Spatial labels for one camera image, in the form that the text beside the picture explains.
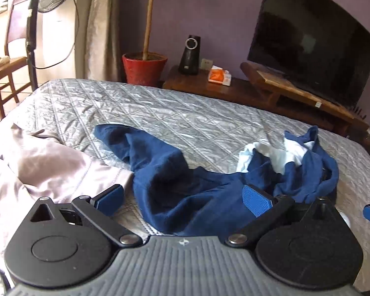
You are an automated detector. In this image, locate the blue long-sleeve printed shirt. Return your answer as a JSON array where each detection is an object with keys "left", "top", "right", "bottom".
[{"left": 93, "top": 124, "right": 340, "bottom": 235}]

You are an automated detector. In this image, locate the wooden television riser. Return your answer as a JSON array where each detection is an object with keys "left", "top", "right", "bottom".
[{"left": 240, "top": 62, "right": 369, "bottom": 122}]

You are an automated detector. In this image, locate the black flat television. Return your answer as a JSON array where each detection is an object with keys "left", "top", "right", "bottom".
[{"left": 247, "top": 0, "right": 370, "bottom": 107}]

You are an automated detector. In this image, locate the black fan cable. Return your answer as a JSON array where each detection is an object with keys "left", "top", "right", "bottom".
[{"left": 31, "top": 0, "right": 81, "bottom": 70}]

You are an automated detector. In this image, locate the wooden chair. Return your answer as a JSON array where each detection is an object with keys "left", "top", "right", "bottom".
[{"left": 0, "top": 0, "right": 34, "bottom": 127}]

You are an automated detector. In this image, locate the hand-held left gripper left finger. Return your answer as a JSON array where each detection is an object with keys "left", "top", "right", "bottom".
[{"left": 29, "top": 184, "right": 142, "bottom": 247}]

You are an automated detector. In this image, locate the dark wooden cabinet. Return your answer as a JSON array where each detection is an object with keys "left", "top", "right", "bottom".
[{"left": 163, "top": 65, "right": 370, "bottom": 136}]

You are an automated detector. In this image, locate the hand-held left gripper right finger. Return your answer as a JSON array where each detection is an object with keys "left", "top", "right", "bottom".
[{"left": 225, "top": 183, "right": 343, "bottom": 247}]

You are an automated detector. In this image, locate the black tapered speaker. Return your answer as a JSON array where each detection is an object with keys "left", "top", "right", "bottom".
[{"left": 178, "top": 35, "right": 201, "bottom": 75}]

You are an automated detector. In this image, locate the silver quilted bedspread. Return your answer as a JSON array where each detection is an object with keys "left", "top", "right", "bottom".
[{"left": 0, "top": 78, "right": 370, "bottom": 296}]

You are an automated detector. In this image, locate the black standing fan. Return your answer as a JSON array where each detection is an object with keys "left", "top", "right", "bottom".
[{"left": 26, "top": 0, "right": 81, "bottom": 91}]

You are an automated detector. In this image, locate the light grey garment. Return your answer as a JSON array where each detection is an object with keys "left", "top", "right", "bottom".
[{"left": 0, "top": 123, "right": 134, "bottom": 253}]

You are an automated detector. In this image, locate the orange tissue pack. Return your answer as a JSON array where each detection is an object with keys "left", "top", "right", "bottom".
[{"left": 208, "top": 65, "right": 232, "bottom": 86}]

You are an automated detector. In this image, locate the green indoor tree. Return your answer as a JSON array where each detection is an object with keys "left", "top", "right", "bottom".
[{"left": 114, "top": 0, "right": 188, "bottom": 60}]

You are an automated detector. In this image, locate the beige curtain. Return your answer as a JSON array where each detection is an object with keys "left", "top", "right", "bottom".
[{"left": 77, "top": 0, "right": 124, "bottom": 82}]

